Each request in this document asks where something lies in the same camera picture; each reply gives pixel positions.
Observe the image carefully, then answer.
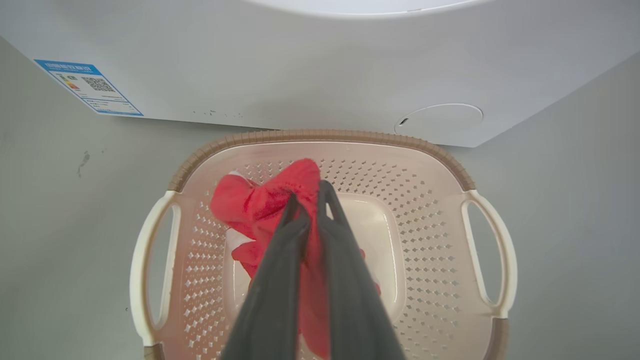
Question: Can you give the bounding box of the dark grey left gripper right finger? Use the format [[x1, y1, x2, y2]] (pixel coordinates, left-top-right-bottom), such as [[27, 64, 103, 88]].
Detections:
[[317, 180, 407, 360]]

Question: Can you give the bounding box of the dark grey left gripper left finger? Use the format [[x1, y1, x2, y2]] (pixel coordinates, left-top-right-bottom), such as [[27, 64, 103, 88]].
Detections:
[[220, 193, 312, 360]]

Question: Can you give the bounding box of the red cloth garment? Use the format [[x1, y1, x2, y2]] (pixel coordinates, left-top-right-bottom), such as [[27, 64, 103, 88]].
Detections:
[[209, 158, 382, 360]]

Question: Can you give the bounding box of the beige perforated laundry basket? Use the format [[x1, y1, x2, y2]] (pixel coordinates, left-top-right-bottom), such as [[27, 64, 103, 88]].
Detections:
[[129, 129, 518, 360]]

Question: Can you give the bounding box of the white washing machine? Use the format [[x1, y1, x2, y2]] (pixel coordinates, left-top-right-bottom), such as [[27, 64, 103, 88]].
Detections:
[[0, 0, 640, 148]]

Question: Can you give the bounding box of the blue energy label sticker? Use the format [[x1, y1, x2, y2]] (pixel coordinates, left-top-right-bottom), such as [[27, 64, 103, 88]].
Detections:
[[33, 59, 144, 117]]

